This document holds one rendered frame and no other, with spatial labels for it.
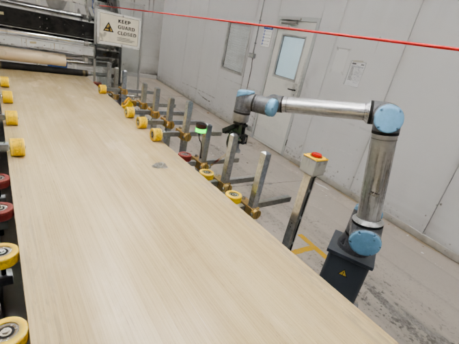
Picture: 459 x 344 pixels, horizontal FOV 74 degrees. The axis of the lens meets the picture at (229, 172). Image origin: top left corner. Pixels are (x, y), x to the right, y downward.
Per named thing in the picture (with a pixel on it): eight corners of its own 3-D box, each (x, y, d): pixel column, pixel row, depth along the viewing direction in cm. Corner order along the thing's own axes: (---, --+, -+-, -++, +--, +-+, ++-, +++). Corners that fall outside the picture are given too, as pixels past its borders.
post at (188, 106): (181, 168, 210) (190, 99, 192) (183, 170, 208) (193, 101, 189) (176, 168, 208) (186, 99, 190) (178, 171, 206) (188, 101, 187)
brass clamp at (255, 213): (244, 205, 159) (246, 196, 157) (260, 218, 150) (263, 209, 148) (235, 206, 155) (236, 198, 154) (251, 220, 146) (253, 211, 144)
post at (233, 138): (218, 211, 176) (235, 132, 158) (222, 213, 174) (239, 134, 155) (214, 211, 174) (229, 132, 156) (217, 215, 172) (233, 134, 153)
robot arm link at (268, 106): (281, 98, 159) (259, 93, 162) (276, 100, 148) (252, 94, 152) (276, 115, 162) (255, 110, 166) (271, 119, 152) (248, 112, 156)
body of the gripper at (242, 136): (235, 145, 163) (240, 124, 158) (226, 140, 169) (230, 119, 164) (246, 145, 167) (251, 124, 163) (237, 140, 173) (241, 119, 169)
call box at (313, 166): (309, 169, 124) (315, 152, 121) (322, 177, 119) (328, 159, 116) (298, 170, 120) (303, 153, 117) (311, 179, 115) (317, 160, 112)
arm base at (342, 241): (339, 233, 190) (345, 220, 187) (371, 246, 183) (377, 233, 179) (334, 247, 174) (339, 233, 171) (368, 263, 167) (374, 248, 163)
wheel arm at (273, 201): (285, 200, 173) (287, 193, 172) (289, 203, 171) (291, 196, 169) (224, 212, 148) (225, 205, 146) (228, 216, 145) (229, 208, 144)
